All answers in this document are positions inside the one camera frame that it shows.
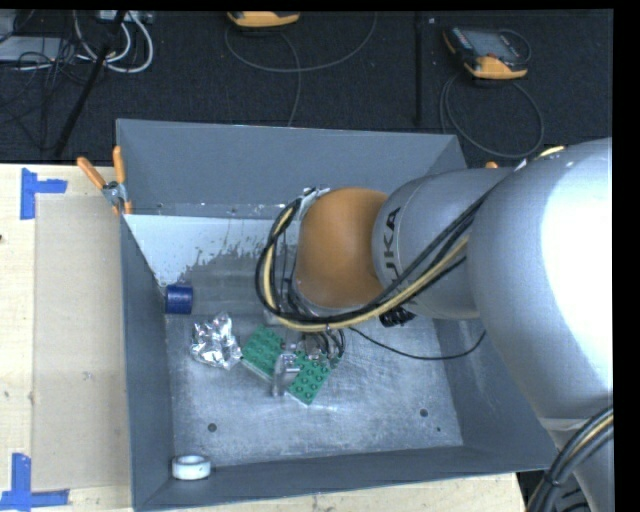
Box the grey metal bin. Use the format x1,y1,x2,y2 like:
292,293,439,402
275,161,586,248
114,118,561,512

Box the brown cardboard board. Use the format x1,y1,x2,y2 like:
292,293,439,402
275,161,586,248
30,193,133,494

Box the white tape ring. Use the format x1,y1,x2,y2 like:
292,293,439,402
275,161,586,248
171,454,213,482

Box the crumpled silver foil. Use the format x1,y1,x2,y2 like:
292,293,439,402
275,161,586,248
189,311,244,371

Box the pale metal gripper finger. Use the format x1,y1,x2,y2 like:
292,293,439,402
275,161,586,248
271,352,301,398

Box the blue cylinder cup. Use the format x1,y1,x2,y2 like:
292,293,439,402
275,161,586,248
164,283,195,316

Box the dark green flat block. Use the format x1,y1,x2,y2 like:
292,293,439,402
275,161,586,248
241,323,335,407

